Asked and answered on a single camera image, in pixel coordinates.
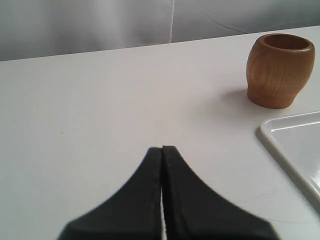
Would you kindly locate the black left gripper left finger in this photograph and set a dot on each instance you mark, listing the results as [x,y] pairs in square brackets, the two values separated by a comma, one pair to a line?
[132,213]

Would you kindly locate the white plastic tray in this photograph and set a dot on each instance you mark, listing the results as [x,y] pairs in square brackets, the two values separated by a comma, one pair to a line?
[294,143]

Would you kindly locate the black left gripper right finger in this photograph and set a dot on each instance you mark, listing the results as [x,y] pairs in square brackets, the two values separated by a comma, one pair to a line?
[193,211]

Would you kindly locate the wooden mortar cup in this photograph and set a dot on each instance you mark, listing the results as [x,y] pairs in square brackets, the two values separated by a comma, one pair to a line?
[278,67]

